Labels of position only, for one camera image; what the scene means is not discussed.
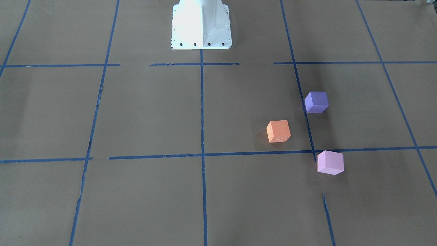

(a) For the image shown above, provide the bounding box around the orange foam cube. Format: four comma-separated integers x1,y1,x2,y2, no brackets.
266,120,291,143

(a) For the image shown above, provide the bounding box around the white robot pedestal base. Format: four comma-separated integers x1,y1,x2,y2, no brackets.
171,0,232,50

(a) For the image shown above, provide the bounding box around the pink foam cube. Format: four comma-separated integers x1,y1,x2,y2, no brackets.
317,150,344,175

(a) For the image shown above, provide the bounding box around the purple foam cube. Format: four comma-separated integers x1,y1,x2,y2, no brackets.
304,92,329,113

